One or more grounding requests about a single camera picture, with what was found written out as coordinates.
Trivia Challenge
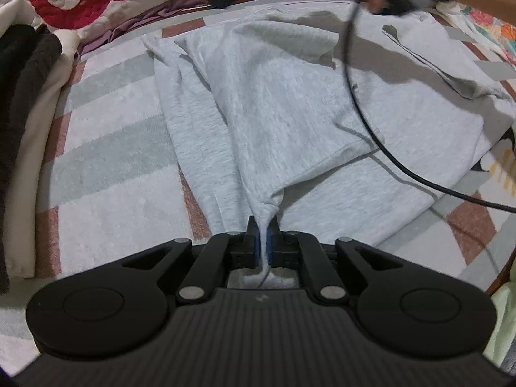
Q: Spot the black folded garment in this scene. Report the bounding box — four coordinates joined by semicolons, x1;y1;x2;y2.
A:
0;23;37;251

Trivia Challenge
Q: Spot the light grey sweatshirt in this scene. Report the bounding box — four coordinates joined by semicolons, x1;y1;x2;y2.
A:
141;0;516;291

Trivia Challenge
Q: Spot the white folded garment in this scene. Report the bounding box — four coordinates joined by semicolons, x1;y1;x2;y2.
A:
0;0;37;49

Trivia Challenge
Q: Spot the checkered dog print rug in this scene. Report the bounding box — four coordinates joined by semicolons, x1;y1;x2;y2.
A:
0;0;516;375

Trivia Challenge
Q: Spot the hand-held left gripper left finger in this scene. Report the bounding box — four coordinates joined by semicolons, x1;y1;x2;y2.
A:
121;215;261;305

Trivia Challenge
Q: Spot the black cable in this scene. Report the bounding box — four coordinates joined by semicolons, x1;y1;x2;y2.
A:
342;2;516;213

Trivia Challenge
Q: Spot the floral cloth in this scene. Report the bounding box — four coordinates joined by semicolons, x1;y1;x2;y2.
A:
437;2;516;65

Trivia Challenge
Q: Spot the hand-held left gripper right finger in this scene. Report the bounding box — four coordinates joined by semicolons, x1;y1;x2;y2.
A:
266;215;404;305

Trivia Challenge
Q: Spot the bear print quilted bedspread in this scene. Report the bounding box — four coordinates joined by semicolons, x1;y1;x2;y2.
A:
0;0;355;57

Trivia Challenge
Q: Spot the light green cloth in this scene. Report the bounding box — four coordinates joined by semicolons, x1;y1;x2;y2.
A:
480;258;516;375

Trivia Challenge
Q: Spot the dark grey folded garment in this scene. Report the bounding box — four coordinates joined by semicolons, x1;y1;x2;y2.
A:
0;28;63;295

